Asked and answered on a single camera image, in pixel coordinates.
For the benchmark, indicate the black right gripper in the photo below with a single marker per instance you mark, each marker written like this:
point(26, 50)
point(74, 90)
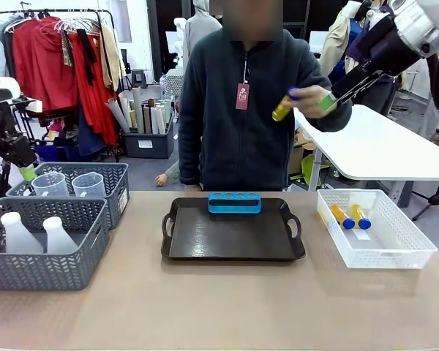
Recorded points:
point(388, 47)

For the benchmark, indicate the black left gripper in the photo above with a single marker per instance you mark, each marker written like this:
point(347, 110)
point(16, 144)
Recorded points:
point(18, 150)

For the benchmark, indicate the yellow tube with blue cap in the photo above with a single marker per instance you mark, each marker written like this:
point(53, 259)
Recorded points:
point(342, 216)
point(282, 109)
point(361, 217)

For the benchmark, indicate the white plastic conical flask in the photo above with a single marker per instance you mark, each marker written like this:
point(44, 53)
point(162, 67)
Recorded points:
point(20, 239)
point(60, 241)

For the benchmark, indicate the clear plastic measuring beaker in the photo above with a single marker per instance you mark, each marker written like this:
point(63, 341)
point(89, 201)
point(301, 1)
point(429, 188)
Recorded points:
point(51, 186)
point(89, 186)

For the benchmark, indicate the person's right forearm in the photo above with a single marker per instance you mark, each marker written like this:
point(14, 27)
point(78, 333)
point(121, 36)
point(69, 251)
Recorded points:
point(190, 164)

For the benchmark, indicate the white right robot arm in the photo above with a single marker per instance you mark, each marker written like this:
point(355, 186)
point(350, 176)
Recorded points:
point(417, 22)

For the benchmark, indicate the person's left forearm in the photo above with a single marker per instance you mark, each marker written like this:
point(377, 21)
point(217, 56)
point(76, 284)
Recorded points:
point(338, 118)

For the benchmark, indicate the person's left hand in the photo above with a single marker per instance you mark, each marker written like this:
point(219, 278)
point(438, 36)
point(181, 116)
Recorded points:
point(312, 100)

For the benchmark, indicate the beige coat mannequin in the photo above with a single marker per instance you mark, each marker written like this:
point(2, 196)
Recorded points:
point(336, 40)

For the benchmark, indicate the white background table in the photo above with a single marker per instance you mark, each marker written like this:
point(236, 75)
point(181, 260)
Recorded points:
point(380, 146)

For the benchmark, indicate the brown cardboard box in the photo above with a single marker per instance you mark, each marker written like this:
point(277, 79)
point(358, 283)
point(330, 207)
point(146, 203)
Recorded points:
point(300, 153)

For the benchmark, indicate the green plastic object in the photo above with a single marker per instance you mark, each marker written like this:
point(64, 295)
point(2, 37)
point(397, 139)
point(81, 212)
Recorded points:
point(309, 168)

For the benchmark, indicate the maroon hang tag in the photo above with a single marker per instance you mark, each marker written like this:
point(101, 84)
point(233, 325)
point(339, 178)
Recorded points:
point(242, 97)

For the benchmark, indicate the red long dress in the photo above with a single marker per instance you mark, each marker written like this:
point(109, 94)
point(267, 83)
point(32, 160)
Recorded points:
point(95, 109)

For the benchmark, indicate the grey plastic woven basket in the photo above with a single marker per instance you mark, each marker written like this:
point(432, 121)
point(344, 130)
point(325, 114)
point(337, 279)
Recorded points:
point(113, 197)
point(40, 270)

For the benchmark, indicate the red hooded garment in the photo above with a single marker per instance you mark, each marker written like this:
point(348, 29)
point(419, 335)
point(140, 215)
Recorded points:
point(40, 66)

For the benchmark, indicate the black clothes rack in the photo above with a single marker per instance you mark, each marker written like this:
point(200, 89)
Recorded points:
point(116, 153)

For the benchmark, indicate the person in dark fleece jacket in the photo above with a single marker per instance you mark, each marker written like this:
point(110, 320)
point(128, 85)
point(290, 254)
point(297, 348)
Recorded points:
point(234, 146)

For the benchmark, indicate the pale grey paper roll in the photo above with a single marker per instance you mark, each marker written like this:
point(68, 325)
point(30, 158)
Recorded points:
point(118, 115)

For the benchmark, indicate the grey storage bin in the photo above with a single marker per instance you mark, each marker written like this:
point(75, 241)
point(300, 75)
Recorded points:
point(148, 144)

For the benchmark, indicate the tall grey paper roll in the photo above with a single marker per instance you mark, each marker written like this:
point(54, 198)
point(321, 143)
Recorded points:
point(138, 109)

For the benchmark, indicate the black tripod stand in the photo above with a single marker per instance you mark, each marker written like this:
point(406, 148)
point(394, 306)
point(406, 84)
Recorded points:
point(433, 200)

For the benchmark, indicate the brown paper roll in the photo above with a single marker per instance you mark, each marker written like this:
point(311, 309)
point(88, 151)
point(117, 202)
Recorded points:
point(147, 120)

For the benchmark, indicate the grey hoodie mannequin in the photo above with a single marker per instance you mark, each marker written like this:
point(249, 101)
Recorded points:
point(201, 29)

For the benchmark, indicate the beige hanging garment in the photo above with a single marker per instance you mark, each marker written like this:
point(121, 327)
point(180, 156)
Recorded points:
point(113, 55)

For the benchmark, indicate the blue test tube rack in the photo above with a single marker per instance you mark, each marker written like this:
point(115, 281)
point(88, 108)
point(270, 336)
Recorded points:
point(234, 208)

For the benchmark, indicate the dark plastic stool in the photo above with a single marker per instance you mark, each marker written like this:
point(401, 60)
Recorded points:
point(139, 78)

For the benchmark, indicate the white paper roll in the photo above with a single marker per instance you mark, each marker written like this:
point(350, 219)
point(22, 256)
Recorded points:
point(160, 118)

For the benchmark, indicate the white plastic mesh basket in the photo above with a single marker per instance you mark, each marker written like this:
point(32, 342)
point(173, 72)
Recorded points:
point(388, 252)

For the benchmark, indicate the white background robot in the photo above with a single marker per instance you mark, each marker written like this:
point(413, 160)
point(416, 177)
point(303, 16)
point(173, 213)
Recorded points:
point(180, 36)

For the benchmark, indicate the black serving tray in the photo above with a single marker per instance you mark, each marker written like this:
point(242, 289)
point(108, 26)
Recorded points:
point(230, 237)

